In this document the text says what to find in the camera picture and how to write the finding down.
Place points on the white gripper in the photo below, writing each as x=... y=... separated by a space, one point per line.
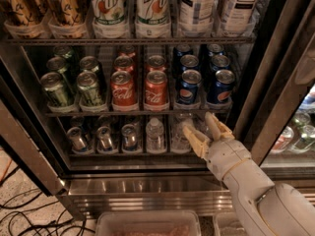
x=228 y=156

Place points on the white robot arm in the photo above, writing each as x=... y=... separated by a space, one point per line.
x=263 y=207

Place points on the water bottle middle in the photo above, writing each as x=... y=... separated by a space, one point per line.
x=179 y=143

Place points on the water bottle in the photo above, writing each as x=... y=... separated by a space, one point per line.
x=155 y=136
x=202 y=127
x=179 y=143

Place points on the glass fridge door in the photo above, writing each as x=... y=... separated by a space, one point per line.
x=279 y=74

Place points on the Coca-Cola can front right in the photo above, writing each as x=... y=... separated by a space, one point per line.
x=155 y=88

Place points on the coca-cola can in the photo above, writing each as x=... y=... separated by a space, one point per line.
x=127 y=50
x=122 y=88
x=155 y=88
x=124 y=63
x=156 y=63

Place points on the slim silver can right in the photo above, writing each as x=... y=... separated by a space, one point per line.
x=129 y=136

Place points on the slim silver can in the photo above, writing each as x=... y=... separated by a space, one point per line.
x=104 y=140
x=129 y=136
x=78 y=141

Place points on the Coca-Cola can middle right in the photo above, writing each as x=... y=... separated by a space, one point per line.
x=156 y=63

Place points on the Coca-Cola can front left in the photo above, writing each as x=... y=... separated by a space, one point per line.
x=122 y=88

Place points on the slim silver can middle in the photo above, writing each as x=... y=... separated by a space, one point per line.
x=104 y=140

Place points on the Coca-Cola can middle left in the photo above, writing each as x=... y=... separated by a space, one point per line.
x=124 y=63

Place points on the Coca-Cola can back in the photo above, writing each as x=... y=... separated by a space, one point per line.
x=127 y=50

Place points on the stainless steel fridge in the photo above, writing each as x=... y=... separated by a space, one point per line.
x=88 y=185

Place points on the green can front right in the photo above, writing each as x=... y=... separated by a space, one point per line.
x=89 y=88

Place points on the green can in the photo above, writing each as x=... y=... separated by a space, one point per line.
x=66 y=52
x=89 y=88
x=61 y=66
x=56 y=90
x=90 y=63

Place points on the slim silver can left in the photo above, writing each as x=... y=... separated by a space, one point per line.
x=78 y=141

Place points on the green can middle right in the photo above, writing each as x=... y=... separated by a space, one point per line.
x=90 y=63

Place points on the green can front left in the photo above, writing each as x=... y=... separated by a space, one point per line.
x=56 y=90

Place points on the green can back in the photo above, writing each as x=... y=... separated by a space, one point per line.
x=66 y=52

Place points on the green can middle left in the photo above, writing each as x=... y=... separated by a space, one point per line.
x=61 y=66

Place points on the la croix can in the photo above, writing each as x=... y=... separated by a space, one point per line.
x=21 y=12
x=68 y=13

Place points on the La Croix can far left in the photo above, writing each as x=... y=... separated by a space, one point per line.
x=21 y=12

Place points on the water bottle right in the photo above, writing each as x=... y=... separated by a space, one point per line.
x=202 y=127

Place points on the water bottle left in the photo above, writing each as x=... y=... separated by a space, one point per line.
x=155 y=136

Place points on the clear plastic bin right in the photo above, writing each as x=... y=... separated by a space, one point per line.
x=227 y=224

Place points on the clear plastic bin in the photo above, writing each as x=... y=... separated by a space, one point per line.
x=149 y=223
x=227 y=224

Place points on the Teas Tea bottle left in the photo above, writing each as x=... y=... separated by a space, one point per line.
x=196 y=12

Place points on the teas tea bottle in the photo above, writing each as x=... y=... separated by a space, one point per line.
x=196 y=12
x=235 y=14

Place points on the clear plastic bin left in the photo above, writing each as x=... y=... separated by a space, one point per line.
x=149 y=223

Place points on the Teas Tea bottle right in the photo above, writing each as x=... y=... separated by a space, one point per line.
x=235 y=14

